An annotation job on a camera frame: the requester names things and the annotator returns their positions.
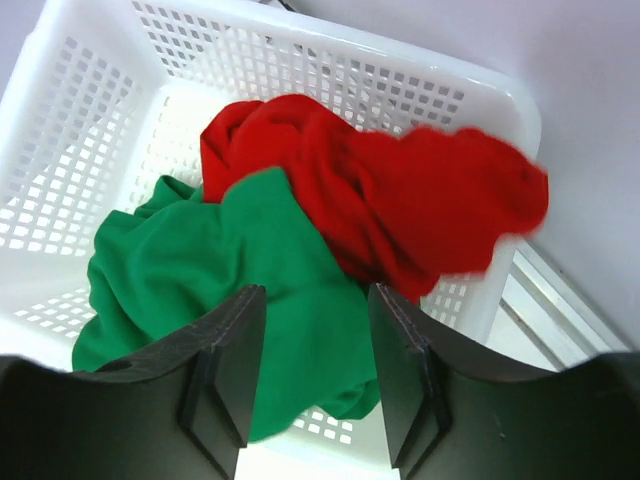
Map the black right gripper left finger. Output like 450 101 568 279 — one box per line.
1 285 266 479

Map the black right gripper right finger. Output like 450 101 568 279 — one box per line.
368 284 639 479

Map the red t shirt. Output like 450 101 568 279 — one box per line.
200 94 549 301

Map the green t shirt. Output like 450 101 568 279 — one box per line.
72 168 380 442

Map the white plastic basket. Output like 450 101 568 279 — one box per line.
1 1 541 479

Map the aluminium frame rail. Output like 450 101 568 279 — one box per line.
490 243 635 371

